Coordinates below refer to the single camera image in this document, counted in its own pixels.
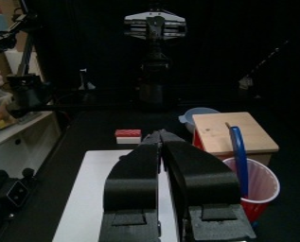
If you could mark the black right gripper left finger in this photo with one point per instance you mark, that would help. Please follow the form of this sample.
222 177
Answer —
131 189

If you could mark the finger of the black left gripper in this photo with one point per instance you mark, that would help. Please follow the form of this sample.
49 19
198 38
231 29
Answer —
160 25
151 25

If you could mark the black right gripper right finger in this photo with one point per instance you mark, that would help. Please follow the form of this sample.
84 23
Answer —
203 186

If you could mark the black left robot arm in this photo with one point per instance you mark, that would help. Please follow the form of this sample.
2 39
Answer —
155 78

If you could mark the red white nigiri sushi toy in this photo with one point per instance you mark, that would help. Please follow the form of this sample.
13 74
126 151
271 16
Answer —
128 136

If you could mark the white cutting board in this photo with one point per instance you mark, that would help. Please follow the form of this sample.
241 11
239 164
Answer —
85 195

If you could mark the red plastic cup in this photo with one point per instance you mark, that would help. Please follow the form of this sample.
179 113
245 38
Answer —
262 182

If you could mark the small blue tape piece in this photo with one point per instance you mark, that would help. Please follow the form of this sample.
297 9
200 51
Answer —
255 224

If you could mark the wooden box with slot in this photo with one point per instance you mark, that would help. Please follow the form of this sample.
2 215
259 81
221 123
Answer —
225 132

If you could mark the black electronics box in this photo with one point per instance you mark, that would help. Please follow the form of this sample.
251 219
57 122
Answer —
16 192

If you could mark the white shelf unit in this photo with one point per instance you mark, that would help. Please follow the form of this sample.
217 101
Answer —
27 141

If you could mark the white frame corner clamp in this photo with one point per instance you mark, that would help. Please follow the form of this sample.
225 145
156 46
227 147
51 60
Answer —
246 82
87 82

